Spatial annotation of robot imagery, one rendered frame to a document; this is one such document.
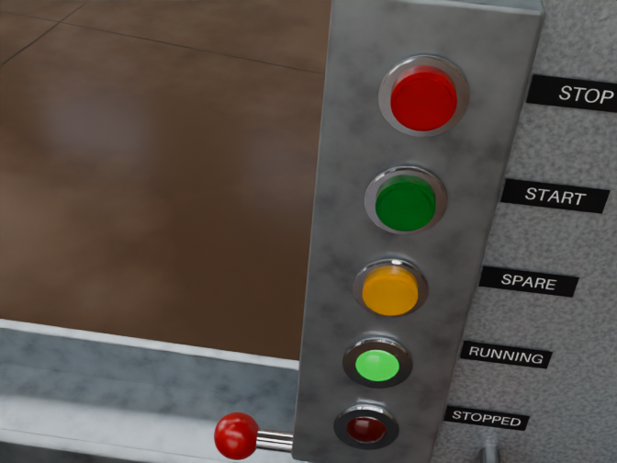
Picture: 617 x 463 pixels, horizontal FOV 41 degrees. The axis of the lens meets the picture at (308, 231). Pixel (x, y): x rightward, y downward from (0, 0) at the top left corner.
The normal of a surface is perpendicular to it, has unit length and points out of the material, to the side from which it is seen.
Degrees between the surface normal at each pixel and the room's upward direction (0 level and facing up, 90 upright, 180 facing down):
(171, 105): 0
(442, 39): 90
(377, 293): 90
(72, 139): 0
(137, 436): 1
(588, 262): 90
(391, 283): 90
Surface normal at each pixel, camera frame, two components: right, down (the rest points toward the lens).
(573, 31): -0.10, 0.60
